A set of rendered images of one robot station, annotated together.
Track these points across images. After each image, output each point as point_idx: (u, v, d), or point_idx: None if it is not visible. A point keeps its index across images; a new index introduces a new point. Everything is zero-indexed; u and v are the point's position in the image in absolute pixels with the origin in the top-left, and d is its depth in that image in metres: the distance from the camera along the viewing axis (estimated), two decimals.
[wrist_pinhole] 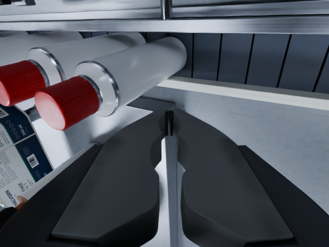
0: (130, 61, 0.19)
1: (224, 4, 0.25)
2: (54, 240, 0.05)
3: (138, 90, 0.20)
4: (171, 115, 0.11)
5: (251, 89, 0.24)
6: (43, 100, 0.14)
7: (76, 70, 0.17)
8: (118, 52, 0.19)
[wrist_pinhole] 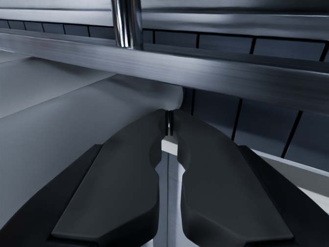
0: (21, 155, 0.07)
1: (258, 12, 0.13)
2: (54, 240, 0.05)
3: None
4: (171, 115, 0.11)
5: (302, 185, 0.12)
6: None
7: None
8: (1, 124, 0.08)
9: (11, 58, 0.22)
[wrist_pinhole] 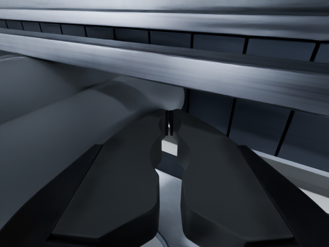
0: (18, 157, 0.07)
1: None
2: (54, 240, 0.05)
3: None
4: (171, 115, 0.11)
5: None
6: None
7: None
8: (0, 129, 0.08)
9: None
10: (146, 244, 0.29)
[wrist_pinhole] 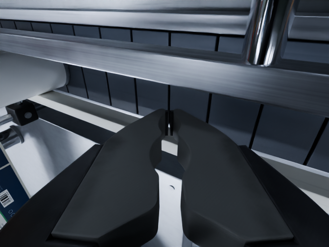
0: None
1: None
2: (54, 240, 0.05)
3: None
4: (171, 115, 0.11)
5: None
6: None
7: None
8: None
9: None
10: None
